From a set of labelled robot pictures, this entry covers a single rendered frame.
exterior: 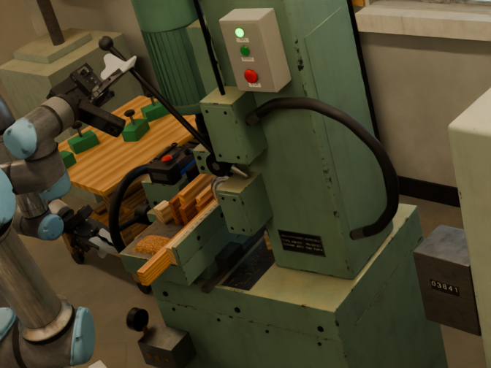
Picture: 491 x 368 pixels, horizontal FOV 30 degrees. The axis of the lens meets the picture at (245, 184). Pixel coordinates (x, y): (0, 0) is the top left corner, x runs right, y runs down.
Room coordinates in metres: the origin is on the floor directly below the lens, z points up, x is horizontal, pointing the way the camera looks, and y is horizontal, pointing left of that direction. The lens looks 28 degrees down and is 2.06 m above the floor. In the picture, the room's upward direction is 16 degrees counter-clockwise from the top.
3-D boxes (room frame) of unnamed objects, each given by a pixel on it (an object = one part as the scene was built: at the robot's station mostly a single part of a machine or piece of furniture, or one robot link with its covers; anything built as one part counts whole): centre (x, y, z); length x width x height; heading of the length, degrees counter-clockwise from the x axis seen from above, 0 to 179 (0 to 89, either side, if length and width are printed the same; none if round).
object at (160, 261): (2.03, 0.09, 0.92); 0.60 x 0.02 x 0.04; 138
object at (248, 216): (1.84, 0.01, 1.02); 0.09 x 0.07 x 0.12; 138
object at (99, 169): (3.51, 0.44, 0.32); 0.66 x 0.57 x 0.64; 127
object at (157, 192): (2.22, 0.17, 0.91); 0.15 x 0.14 x 0.09; 138
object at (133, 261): (2.17, 0.11, 0.87); 0.61 x 0.30 x 0.06; 138
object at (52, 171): (1.84, 0.42, 1.24); 0.11 x 0.08 x 0.11; 77
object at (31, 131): (1.83, 0.41, 1.33); 0.11 x 0.08 x 0.09; 138
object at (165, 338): (1.98, 0.33, 0.58); 0.12 x 0.08 x 0.08; 48
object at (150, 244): (1.97, 0.26, 0.91); 0.10 x 0.07 x 0.02; 48
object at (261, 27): (1.76, -0.10, 1.40); 0.10 x 0.06 x 0.16; 48
